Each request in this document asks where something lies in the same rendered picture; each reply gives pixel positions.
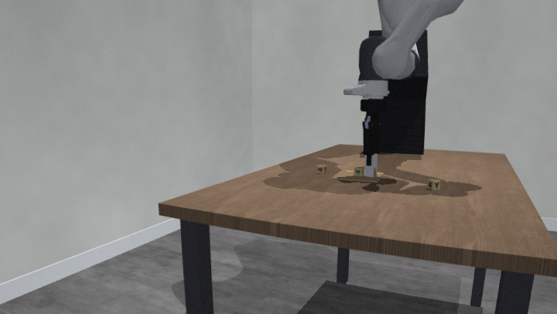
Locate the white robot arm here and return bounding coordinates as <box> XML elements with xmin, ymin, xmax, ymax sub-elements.
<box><xmin>343</xmin><ymin>0</ymin><xmax>464</xmax><ymax>99</ymax></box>

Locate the tan flat mat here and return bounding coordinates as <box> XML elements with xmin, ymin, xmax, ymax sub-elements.
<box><xmin>331</xmin><ymin>170</ymin><xmax>384</xmax><ymax>183</ymax></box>

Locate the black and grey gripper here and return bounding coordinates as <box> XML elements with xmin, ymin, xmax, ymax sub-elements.
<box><xmin>361</xmin><ymin>99</ymin><xmax>385</xmax><ymax>177</ymax></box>

